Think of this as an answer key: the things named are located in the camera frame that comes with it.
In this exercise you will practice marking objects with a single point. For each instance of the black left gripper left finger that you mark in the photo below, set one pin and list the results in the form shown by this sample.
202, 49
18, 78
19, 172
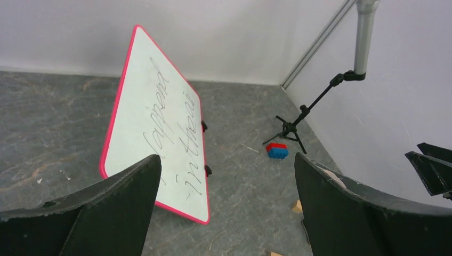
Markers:
110, 217

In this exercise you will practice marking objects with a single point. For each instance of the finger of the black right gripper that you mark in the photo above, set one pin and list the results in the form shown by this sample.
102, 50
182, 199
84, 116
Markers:
435, 151
435, 174

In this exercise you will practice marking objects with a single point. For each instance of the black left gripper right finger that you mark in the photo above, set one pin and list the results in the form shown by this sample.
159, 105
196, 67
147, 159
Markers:
346, 217

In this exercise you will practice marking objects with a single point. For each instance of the pink framed whiteboard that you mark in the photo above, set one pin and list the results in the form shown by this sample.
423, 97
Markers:
157, 112

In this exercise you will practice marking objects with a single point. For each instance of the small wooden cube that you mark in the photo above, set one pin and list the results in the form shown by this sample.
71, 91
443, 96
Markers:
297, 207

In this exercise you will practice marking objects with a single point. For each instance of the long wooden block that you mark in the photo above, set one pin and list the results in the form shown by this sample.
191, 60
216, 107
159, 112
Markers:
272, 253

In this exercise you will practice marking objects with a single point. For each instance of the red and blue block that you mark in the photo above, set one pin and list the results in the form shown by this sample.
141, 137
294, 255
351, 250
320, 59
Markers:
277, 150

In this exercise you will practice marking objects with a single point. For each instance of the black tripod mic stand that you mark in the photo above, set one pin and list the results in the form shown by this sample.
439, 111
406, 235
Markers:
289, 129

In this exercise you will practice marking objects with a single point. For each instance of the silver microphone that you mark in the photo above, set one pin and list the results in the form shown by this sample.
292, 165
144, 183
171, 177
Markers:
366, 13

